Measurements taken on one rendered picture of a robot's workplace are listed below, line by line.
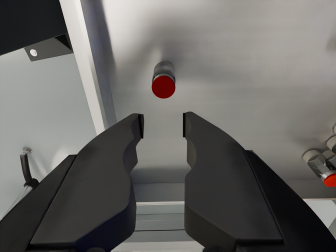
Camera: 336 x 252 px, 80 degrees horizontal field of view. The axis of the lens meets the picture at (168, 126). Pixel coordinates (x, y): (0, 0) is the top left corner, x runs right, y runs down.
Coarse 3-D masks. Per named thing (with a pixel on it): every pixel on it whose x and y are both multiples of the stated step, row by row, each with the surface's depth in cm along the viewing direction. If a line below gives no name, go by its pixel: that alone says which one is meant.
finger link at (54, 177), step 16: (64, 160) 8; (48, 176) 8; (64, 176) 8; (32, 192) 7; (48, 192) 7; (16, 208) 7; (32, 208) 7; (0, 224) 6; (16, 224) 6; (32, 224) 6; (0, 240) 6; (16, 240) 6
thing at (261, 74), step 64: (128, 0) 18; (192, 0) 18; (256, 0) 18; (320, 0) 18; (128, 64) 21; (192, 64) 21; (256, 64) 21; (320, 64) 21; (256, 128) 25; (320, 128) 25; (320, 192) 28
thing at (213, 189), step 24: (192, 120) 11; (192, 144) 9; (216, 144) 9; (192, 168) 8; (216, 168) 8; (240, 168) 8; (192, 192) 7; (216, 192) 7; (240, 192) 7; (192, 216) 6; (216, 216) 6; (240, 216) 6; (264, 216) 6; (216, 240) 6; (240, 240) 6; (264, 240) 6
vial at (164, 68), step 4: (156, 64) 20; (160, 64) 20; (164, 64) 19; (168, 64) 20; (156, 68) 19; (160, 68) 18; (164, 68) 18; (168, 68) 19; (172, 68) 20; (156, 72) 18; (160, 72) 18; (164, 72) 18; (168, 72) 18; (172, 72) 19; (152, 76) 18; (156, 76) 17; (172, 76) 18; (152, 80) 18
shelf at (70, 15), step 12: (60, 0) 18; (72, 0) 18; (72, 12) 18; (72, 24) 19; (72, 36) 20; (84, 48) 20; (84, 60) 21; (84, 72) 21; (84, 84) 22; (96, 96) 23; (96, 108) 24; (96, 120) 25; (96, 132) 26; (144, 204) 33; (156, 204) 33
